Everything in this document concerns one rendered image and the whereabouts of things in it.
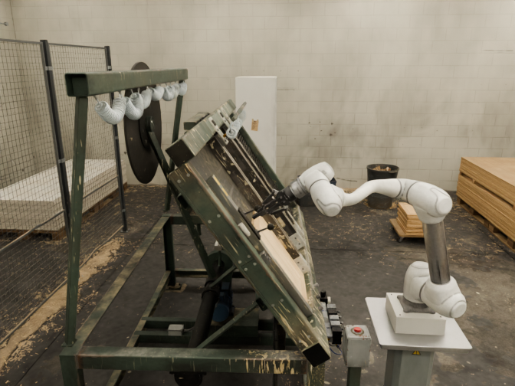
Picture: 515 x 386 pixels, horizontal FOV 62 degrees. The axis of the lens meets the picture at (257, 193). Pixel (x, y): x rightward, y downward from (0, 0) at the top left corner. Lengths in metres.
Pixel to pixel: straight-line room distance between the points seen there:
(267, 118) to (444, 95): 3.29
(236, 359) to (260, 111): 4.55
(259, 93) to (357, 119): 2.21
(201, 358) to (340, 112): 6.06
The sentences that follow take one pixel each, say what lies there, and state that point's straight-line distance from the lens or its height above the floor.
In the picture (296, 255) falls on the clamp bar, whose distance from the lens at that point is 2.84.
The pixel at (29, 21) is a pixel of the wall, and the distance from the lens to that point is 9.02.
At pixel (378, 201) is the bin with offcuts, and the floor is 0.14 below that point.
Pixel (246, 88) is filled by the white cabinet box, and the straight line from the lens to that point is 6.35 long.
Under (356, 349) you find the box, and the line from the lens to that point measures 2.32.
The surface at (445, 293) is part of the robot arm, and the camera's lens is 2.47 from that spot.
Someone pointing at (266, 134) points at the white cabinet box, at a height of 1.23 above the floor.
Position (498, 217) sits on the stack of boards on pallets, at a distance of 6.48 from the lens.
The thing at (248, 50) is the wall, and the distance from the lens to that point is 7.74.
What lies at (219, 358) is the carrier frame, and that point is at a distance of 2.35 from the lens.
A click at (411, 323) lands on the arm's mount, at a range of 2.68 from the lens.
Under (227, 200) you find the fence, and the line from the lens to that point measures 2.20.
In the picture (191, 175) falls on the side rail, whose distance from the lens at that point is 1.92.
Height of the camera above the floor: 2.23
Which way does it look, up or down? 17 degrees down
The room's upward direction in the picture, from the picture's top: straight up
